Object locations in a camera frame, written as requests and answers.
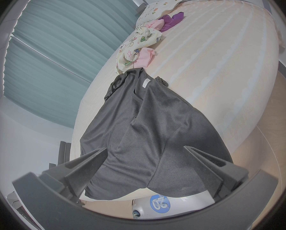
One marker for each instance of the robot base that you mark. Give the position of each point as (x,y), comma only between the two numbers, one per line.
(181,205)

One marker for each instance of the white printed garment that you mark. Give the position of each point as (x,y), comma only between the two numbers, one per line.
(140,42)

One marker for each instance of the blue-green curtain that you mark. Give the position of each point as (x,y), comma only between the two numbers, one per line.
(80,20)
(42,85)

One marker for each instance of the white printed pillow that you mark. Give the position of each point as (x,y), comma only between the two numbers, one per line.
(157,8)

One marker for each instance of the grey bedside table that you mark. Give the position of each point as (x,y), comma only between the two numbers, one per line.
(140,9)

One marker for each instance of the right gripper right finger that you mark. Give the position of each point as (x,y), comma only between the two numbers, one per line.
(212,174)

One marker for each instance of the purple garment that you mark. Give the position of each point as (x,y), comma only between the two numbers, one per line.
(171,19)

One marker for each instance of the pink garment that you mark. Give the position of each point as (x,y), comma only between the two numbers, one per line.
(156,25)
(145,56)

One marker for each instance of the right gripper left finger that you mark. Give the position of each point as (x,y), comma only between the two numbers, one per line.
(83,174)

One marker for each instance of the black T-shirt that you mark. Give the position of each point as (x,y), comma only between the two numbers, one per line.
(145,133)

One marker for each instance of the bed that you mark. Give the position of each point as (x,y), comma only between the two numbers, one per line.
(217,68)

